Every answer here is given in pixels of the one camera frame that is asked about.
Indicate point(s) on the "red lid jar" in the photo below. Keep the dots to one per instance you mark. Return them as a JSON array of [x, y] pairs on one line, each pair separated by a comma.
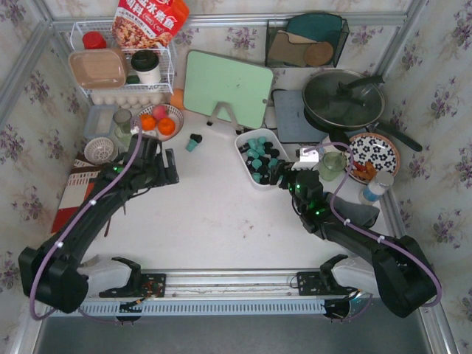
[[94, 40]]

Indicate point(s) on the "cartoon paper cup black lid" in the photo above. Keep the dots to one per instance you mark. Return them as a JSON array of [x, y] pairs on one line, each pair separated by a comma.
[[338, 137]]

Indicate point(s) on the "grey microfibre cloth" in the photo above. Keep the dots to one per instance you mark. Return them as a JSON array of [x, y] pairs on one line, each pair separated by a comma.
[[363, 215]]

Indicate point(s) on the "striped orange cloth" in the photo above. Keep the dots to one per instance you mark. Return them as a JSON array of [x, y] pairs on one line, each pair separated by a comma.
[[78, 187]]

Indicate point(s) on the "black capsule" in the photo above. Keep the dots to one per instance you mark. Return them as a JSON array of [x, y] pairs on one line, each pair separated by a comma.
[[271, 150], [197, 138]]

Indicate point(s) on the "green cutting board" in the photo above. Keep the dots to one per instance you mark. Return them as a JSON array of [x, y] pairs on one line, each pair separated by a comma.
[[211, 79]]

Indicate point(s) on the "floral plate with food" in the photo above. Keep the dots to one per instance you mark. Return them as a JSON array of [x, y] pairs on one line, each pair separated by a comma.
[[372, 153]]

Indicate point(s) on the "grey induction cooker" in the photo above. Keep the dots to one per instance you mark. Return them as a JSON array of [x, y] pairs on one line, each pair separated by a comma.
[[292, 126]]

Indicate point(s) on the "beige plastic container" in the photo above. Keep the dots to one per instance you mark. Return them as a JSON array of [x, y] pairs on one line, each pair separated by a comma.
[[99, 68]]

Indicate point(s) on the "white wire rack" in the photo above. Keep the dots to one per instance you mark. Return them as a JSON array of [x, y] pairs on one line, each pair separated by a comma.
[[167, 60]]

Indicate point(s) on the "green tinted glass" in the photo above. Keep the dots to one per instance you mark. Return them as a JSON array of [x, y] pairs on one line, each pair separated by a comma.
[[122, 119]]

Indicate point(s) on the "white pill bottle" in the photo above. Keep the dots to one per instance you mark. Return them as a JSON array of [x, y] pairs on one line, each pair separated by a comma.
[[372, 192]]

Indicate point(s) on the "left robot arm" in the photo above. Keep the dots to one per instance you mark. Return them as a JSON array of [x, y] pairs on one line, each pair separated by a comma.
[[49, 274]]

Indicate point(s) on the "white plastic storage basket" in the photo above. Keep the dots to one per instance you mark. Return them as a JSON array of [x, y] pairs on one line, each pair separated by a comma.
[[250, 149]]

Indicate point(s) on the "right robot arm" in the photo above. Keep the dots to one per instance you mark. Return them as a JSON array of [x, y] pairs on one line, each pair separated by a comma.
[[403, 276]]

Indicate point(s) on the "round cork coaster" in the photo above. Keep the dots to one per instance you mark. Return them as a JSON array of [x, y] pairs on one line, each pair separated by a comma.
[[318, 54]]

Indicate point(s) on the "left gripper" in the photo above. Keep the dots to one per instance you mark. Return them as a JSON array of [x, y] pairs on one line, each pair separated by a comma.
[[162, 169]]

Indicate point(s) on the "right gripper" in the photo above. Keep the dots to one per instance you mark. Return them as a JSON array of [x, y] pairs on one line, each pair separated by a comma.
[[279, 174]]

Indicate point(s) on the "clear container blue lid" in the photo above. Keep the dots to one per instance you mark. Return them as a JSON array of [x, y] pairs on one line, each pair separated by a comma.
[[99, 121]]

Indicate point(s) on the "green glass cup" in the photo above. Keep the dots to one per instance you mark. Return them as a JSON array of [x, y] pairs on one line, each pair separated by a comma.
[[333, 164]]

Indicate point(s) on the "white cup black lid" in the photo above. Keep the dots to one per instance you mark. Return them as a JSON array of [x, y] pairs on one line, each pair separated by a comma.
[[146, 64]]

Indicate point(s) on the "black capsule top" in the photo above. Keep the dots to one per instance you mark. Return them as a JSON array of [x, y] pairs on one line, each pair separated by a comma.
[[197, 138]]

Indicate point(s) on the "fruit plate with oranges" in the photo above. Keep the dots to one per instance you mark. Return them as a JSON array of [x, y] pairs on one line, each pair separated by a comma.
[[162, 121]]

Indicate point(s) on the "red snack bag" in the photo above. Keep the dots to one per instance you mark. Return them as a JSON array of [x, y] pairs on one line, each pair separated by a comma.
[[144, 24]]

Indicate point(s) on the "black mesh organizer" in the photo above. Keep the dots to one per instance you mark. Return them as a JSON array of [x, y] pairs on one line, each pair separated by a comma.
[[285, 46]]

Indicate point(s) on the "white patterned strainer bowl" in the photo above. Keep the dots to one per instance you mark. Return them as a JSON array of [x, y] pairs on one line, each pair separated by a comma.
[[99, 150]]

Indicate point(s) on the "black frying pan with lid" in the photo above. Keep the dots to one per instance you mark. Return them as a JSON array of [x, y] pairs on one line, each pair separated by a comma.
[[343, 100]]

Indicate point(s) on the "teal capsule top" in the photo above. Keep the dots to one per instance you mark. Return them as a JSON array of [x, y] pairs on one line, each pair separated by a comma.
[[191, 145]]

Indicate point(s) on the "egg tray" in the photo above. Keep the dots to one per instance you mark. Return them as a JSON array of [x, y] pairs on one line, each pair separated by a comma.
[[128, 101]]

